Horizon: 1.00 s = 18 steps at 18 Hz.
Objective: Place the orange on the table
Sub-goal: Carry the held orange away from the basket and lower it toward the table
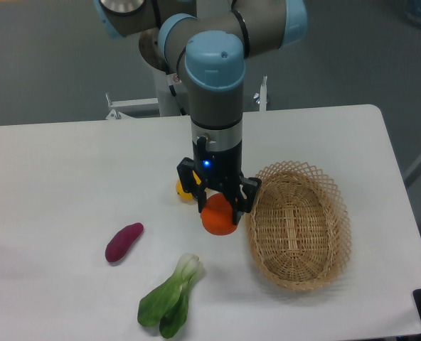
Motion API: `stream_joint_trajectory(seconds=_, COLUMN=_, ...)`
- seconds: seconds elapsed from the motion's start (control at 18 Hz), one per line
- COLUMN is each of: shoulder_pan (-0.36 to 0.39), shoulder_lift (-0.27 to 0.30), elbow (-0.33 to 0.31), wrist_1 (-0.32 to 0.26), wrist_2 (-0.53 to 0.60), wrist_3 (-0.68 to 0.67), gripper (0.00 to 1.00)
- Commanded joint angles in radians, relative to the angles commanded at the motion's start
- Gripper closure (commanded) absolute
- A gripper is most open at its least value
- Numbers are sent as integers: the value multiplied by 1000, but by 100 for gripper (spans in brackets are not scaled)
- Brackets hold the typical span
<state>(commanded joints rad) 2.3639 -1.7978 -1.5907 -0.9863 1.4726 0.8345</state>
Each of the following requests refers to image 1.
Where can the yellow mango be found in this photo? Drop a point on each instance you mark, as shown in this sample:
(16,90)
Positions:
(193,184)

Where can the purple sweet potato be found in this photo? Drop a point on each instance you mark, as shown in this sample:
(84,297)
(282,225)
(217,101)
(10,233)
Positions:
(121,243)

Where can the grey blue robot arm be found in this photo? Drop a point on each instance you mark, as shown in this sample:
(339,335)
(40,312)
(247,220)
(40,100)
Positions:
(208,55)

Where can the orange fruit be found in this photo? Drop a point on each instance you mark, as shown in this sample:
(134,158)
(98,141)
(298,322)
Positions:
(217,216)

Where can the woven wicker basket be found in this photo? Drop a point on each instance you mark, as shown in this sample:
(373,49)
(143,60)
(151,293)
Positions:
(299,232)

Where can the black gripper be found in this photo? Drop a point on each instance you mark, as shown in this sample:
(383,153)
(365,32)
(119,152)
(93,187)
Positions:
(223,169)

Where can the green bok choy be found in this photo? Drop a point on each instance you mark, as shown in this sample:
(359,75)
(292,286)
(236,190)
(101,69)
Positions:
(167,304)

